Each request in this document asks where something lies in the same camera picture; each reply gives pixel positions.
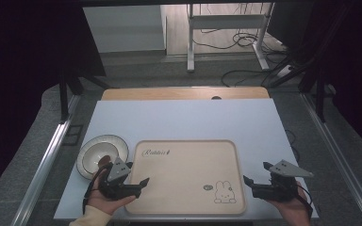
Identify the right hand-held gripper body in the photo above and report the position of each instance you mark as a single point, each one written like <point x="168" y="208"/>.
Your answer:
<point x="279" y="188"/>

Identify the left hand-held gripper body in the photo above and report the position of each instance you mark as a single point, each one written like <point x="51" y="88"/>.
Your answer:
<point x="118" y="185"/>

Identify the white bowl with dark rim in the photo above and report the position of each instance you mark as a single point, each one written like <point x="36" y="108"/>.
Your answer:
<point x="102" y="152"/>

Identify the beige tray with rabbit print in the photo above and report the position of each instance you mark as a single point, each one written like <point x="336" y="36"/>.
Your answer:
<point x="185" y="179"/>

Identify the person's left hand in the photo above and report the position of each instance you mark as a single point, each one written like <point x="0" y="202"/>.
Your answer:
<point x="108" y="205"/>

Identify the person's right hand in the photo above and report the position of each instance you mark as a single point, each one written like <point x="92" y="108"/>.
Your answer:
<point x="292" y="210"/>

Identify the black floor plate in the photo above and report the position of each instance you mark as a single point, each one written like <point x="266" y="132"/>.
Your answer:
<point x="73" y="135"/>

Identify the white table mat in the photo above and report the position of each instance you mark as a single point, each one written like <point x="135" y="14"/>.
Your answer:
<point x="185" y="122"/>

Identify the wooden table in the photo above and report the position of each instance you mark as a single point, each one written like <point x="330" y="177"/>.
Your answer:
<point x="176" y="93"/>

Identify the black metal stand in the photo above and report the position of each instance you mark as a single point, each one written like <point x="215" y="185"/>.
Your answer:
<point x="64" y="94"/>
<point x="320" y="94"/>

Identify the white power strip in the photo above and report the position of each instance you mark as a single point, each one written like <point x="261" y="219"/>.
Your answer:
<point x="284" y="70"/>

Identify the black curtain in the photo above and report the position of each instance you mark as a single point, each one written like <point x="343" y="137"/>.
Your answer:
<point x="22" y="78"/>
<point x="355" y="62"/>

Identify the aluminium rail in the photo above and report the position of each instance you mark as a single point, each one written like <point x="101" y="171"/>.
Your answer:
<point x="48" y="157"/>
<point x="339" y="157"/>

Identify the white wall panel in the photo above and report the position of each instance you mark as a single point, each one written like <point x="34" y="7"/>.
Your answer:
<point x="125" y="28"/>

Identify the white metal desk frame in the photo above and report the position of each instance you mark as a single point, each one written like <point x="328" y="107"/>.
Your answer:
<point x="226" y="21"/>

